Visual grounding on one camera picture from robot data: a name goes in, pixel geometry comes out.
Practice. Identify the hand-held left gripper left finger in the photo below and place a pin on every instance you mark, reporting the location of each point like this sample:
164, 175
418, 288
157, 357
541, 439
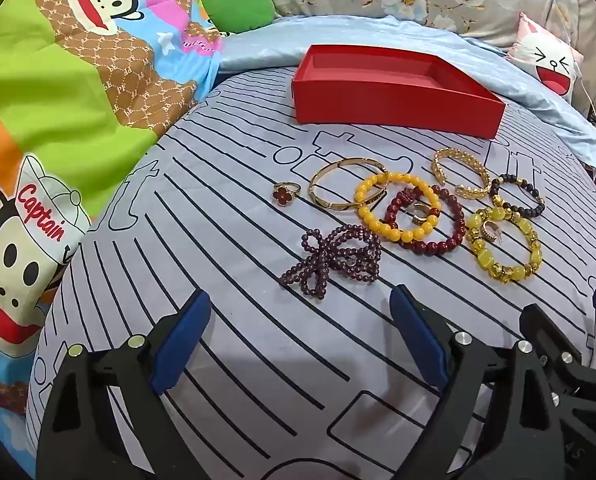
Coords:
183, 340

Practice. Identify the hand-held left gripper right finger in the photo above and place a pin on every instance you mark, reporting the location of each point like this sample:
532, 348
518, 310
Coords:
418, 340

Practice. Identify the gold hoop earring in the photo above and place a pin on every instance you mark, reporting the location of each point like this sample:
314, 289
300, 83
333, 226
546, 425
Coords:
418, 216
489, 232

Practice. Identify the purple bead strand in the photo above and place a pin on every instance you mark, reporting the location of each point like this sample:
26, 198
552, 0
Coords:
328, 255

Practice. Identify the plain gold bangle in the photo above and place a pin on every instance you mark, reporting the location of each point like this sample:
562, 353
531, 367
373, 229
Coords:
313, 187

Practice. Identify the red cardboard box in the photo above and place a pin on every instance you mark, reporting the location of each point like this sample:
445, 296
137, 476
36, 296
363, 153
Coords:
393, 105

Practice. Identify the grey striped bed sheet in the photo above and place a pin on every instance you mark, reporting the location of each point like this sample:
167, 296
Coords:
228, 210

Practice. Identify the pink rabbit face cushion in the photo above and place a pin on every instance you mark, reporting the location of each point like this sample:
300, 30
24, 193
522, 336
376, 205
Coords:
548, 60

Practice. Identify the monkey print colourful blanket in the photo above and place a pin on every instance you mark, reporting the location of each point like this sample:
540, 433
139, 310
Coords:
78, 85

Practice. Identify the light blue quilt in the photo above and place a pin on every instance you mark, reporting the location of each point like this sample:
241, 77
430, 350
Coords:
258, 47

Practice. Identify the green pillow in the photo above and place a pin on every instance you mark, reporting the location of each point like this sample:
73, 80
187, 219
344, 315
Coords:
238, 10

